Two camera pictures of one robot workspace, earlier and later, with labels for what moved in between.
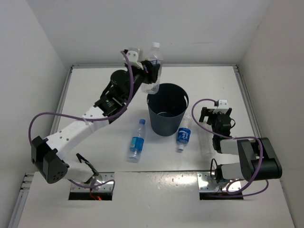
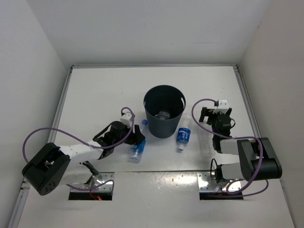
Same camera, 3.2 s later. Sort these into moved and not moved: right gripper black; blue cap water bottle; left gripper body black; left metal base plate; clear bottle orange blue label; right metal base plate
Moved: left gripper body black; clear bottle orange blue label
Not moved: right metal base plate; left metal base plate; right gripper black; blue cap water bottle
